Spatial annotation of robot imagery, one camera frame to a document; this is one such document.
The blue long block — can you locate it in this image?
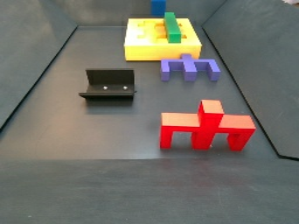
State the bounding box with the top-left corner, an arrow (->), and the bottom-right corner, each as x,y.
151,0 -> 166,16

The yellow slotted board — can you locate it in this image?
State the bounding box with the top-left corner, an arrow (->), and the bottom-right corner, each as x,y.
125,18 -> 202,61

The red cross-shaped block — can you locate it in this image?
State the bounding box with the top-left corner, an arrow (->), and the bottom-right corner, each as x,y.
161,100 -> 257,151

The purple comb-shaped block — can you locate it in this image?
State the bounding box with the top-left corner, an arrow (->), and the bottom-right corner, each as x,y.
161,54 -> 221,81

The green long block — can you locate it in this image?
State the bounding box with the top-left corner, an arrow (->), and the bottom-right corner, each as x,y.
163,12 -> 182,44

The black angle bracket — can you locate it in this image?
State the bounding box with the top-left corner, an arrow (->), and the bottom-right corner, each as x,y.
79,68 -> 137,99

